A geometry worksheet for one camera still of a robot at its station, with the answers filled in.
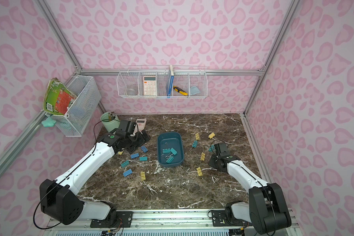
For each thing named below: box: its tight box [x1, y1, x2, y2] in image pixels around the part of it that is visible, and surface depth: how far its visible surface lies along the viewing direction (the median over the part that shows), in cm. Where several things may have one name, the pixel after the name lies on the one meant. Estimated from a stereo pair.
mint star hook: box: [41, 116, 57, 128], surface depth 64 cm
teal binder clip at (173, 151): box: [165, 147, 178, 157], surface depth 99 cm
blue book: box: [166, 64, 175, 97], surface depth 88 cm
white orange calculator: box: [143, 75, 157, 96], surface depth 96 cm
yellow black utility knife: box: [173, 86, 189, 97], surface depth 99 cm
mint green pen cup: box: [99, 111, 121, 133], surface depth 100 cm
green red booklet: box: [43, 77, 78, 116], surface depth 73 cm
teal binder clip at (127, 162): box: [120, 160, 130, 168], surface depth 94 cm
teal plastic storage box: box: [157, 131, 184, 168], surface depth 99 cm
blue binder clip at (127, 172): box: [122, 168, 133, 177], surface depth 90 cm
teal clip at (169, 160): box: [165, 155, 175, 164], surface depth 95 cm
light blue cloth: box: [189, 86, 201, 96], surface depth 102 cm
